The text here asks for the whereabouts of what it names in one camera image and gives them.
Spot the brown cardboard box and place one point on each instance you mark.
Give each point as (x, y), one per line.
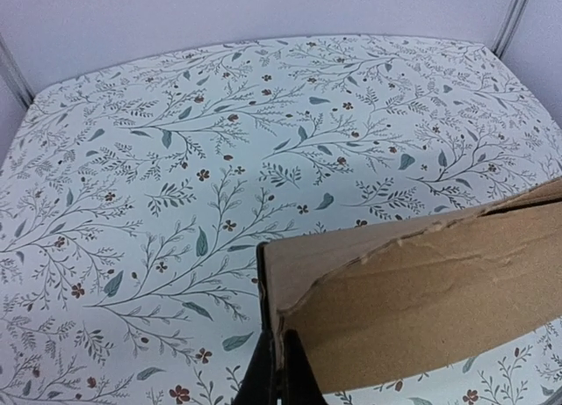
(392, 300)

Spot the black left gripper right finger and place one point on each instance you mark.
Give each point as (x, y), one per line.
(299, 386)

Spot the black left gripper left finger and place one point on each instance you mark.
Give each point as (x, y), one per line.
(259, 386)

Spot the aluminium frame post left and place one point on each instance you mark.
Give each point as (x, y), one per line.
(13, 77)

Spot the aluminium frame post right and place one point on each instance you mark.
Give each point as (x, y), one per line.
(509, 27)

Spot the floral patterned table mat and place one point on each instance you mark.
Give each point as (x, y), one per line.
(133, 198)

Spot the aluminium frame post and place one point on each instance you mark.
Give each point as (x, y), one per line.
(13, 77)
(509, 27)

